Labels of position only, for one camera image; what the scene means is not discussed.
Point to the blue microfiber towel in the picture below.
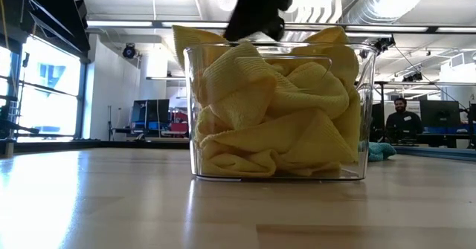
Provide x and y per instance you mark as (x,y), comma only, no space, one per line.
(383,151)

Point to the red cabinet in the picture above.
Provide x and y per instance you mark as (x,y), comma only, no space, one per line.
(179,122)

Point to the black round spotlight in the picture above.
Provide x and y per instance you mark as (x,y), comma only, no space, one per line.
(129,51)

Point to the clear plastic basket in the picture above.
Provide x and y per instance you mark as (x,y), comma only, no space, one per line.
(368,111)

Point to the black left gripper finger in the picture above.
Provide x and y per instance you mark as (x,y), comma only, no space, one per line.
(241,24)
(276,28)

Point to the black ceiling light rail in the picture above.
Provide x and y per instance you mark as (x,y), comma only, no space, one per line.
(431,29)

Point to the black track spotlight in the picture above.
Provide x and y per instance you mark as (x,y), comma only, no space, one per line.
(385,45)
(413,77)

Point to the silver ventilation duct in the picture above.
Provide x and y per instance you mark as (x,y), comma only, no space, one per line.
(360,15)

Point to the black computer monitor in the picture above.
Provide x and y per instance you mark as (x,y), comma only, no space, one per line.
(148,111)
(379,115)
(439,113)

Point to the large bright window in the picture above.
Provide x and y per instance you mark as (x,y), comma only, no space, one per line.
(48,107)

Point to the person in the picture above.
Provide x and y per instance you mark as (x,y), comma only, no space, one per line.
(403,124)

